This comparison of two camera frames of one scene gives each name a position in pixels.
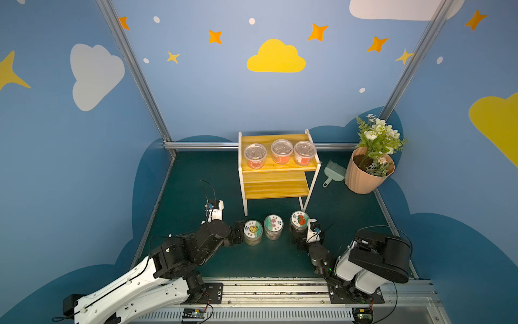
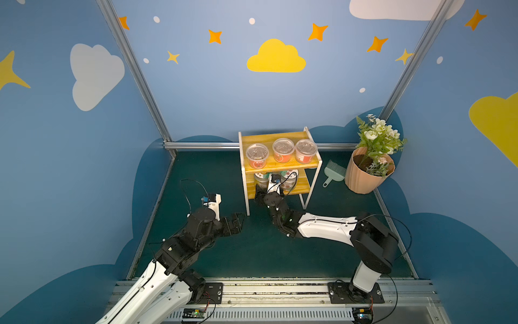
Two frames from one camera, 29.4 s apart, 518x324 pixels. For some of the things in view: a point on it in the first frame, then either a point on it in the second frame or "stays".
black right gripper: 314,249 → 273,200
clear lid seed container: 304,152 stays
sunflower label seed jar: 253,233 → 262,179
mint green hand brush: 334,171 stays
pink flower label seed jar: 273,226 → 289,179
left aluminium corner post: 139,72 stays
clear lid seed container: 281,150 stays
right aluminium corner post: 415,59 stays
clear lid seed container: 255,154 stays
